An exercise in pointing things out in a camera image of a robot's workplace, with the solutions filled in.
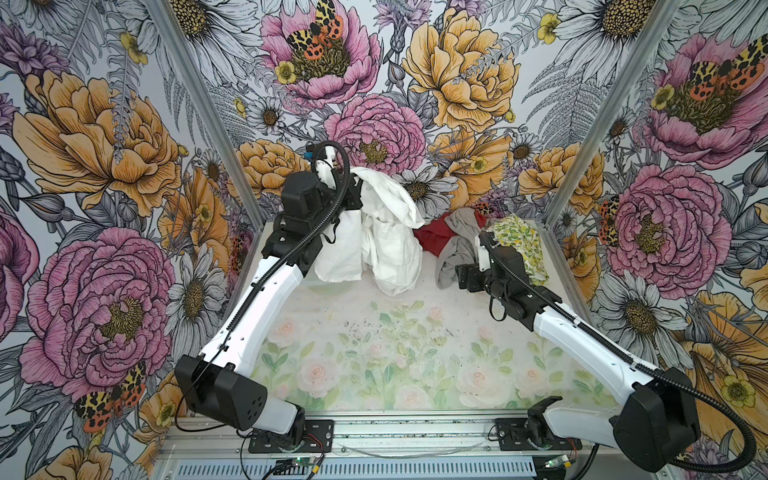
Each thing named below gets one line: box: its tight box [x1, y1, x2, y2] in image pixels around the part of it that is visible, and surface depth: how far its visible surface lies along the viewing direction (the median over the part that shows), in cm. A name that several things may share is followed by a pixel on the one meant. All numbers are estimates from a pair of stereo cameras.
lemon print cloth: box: [487, 213, 550, 286], surface depth 109 cm
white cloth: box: [314, 166, 425, 296], surface depth 78 cm
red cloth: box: [413, 210, 487, 257], surface depth 114 cm
